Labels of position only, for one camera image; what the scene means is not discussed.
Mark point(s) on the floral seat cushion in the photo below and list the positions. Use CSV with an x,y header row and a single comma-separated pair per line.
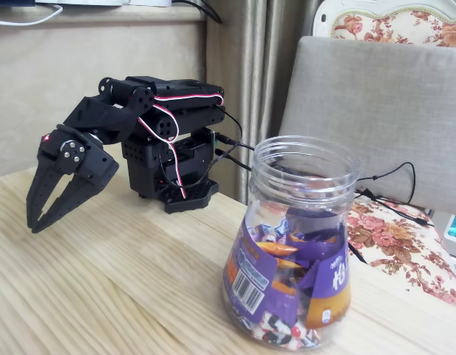
x,y
397,240

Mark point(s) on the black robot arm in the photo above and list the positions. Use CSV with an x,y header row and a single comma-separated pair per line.
x,y
102,114

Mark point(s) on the white flat device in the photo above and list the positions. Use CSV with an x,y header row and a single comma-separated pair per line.
x,y
102,3

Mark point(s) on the white device teal screen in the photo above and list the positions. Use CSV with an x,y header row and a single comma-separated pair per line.
x,y
455,240

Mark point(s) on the clear plastic candy jar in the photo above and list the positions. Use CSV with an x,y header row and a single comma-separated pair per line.
x,y
250,273

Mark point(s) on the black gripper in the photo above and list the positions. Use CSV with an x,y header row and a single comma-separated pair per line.
x,y
90,160

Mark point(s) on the grey chair back cushion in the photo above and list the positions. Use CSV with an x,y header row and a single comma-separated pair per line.
x,y
379,111

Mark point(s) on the white floral chair back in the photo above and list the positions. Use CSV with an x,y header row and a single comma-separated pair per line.
x,y
397,26

